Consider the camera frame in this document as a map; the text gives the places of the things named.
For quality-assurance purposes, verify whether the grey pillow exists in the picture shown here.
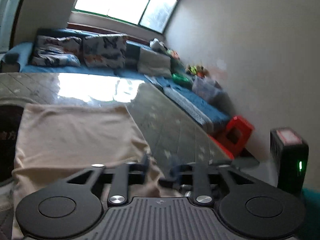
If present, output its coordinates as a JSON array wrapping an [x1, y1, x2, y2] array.
[[137, 47, 172, 78]]

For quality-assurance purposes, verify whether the round black induction cooktop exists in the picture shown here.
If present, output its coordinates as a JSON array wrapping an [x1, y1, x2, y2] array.
[[0, 102, 26, 183]]

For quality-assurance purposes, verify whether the beige cloth garment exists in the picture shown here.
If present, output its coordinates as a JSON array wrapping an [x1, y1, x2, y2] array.
[[11, 103, 181, 240]]

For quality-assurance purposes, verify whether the pile of colourful toys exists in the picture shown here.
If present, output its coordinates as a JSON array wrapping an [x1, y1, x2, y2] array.
[[186, 64, 211, 78]]

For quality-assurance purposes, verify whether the teal sofa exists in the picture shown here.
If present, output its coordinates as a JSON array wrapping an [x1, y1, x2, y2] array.
[[0, 28, 232, 136]]

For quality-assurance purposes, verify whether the clear plastic bag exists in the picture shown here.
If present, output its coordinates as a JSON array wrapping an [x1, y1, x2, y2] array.
[[192, 76, 223, 105]]

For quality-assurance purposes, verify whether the butterfly print cushion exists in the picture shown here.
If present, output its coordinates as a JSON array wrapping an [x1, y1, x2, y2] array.
[[31, 35, 83, 68], [82, 34, 128, 69]]

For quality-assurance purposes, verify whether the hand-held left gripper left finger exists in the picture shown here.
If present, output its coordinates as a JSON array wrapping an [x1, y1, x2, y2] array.
[[65, 155, 151, 205]]

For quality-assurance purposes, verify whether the green plastic item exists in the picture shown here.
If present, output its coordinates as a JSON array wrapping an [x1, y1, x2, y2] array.
[[172, 73, 191, 86]]

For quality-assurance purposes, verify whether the black white plush toy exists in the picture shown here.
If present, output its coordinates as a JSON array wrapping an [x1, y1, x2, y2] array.
[[149, 38, 167, 53]]

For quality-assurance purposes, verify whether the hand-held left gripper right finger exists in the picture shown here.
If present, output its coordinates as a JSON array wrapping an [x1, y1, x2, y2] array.
[[169, 159, 253, 205]]

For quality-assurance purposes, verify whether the red plastic stool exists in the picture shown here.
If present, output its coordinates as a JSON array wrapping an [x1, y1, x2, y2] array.
[[207, 115, 255, 160]]

